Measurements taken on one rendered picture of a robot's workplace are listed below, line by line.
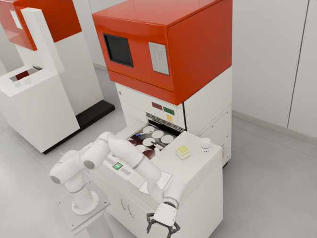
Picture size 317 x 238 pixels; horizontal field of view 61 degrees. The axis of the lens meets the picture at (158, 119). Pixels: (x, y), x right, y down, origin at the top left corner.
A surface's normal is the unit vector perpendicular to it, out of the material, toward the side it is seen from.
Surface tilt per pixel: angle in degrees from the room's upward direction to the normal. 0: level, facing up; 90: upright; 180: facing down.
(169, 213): 21
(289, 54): 90
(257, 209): 0
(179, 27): 90
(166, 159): 0
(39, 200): 0
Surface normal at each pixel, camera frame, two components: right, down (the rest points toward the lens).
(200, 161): -0.15, -0.80
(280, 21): -0.68, 0.51
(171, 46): 0.72, 0.33
